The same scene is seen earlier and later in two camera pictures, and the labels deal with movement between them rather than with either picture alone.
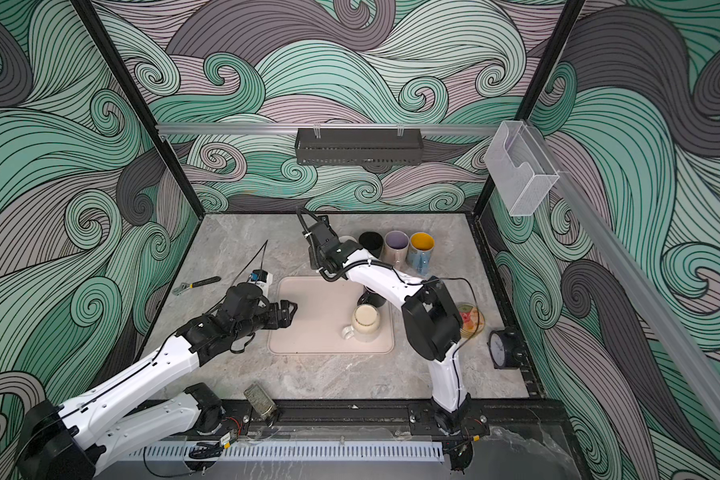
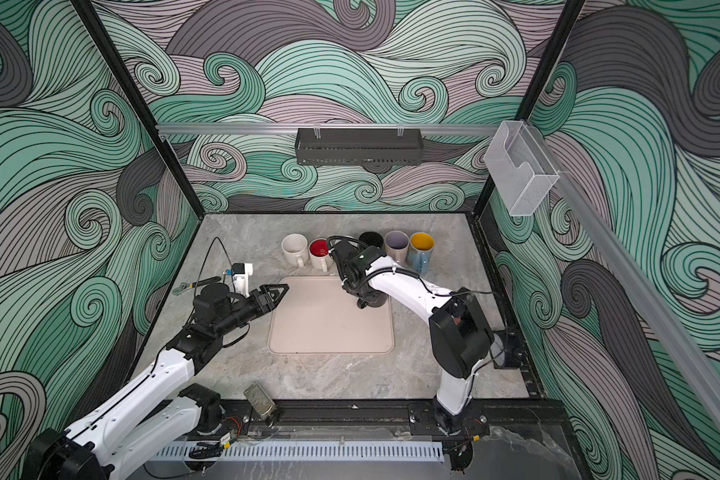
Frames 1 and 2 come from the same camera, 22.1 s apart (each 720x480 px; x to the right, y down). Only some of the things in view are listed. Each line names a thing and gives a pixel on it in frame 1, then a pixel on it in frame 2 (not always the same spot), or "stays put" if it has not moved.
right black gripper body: [317, 259] -> [350, 286]
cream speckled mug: [365, 324] -> [295, 249]
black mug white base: [372, 242] stays put
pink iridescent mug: [395, 248] stays put
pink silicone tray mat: [326, 306] stays put
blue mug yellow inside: [420, 250] stays put
